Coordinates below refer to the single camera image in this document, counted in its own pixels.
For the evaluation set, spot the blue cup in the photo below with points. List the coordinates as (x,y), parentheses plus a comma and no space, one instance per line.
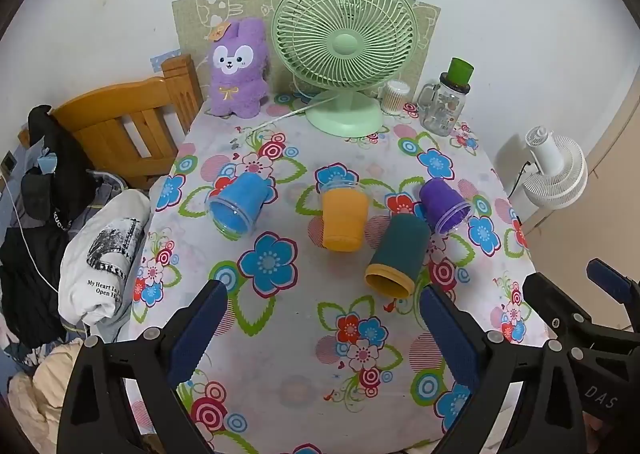
(242,201)

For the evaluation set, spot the cotton swab container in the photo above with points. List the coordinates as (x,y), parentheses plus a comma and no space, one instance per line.
(392,96)

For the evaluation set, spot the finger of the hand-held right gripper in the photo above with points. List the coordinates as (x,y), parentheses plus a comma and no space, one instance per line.
(560,309)
(612,281)

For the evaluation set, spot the beige printed fabric panel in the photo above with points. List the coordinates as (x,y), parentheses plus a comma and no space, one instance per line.
(200,18)

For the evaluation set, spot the orange cup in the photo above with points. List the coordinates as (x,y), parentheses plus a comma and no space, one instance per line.
(342,221)

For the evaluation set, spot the dark green cup yellow rim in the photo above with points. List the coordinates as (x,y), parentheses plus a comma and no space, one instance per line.
(402,249)

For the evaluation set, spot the white fan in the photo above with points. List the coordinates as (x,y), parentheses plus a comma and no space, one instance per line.
(555,168)

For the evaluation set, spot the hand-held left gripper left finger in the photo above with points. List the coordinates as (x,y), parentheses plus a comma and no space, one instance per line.
(194,331)

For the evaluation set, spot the glass mug green lid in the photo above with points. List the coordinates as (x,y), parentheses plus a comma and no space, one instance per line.
(442,101)

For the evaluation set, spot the cream blanket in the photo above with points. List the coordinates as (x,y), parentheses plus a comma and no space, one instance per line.
(40,394)

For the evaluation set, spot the white printed shirt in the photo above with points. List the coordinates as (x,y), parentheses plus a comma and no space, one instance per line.
(102,259)

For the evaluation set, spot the green desk fan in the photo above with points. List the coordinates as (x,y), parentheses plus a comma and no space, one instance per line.
(345,43)

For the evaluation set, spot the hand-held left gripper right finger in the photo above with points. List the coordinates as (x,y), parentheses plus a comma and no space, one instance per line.
(450,331)

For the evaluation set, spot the purple plush toy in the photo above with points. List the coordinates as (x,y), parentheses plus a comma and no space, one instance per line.
(237,68)

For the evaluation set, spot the wooden headboard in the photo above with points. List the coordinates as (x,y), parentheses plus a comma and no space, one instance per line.
(125,126)

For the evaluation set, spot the black clothes pile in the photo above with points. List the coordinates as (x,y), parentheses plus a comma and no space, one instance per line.
(30,234)

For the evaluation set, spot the blue face mask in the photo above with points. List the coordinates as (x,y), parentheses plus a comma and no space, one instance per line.
(48,164)

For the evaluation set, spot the floral tablecloth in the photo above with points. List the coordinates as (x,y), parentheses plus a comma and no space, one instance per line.
(300,334)

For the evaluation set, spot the purple cup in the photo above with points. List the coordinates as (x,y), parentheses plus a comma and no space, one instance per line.
(442,204)

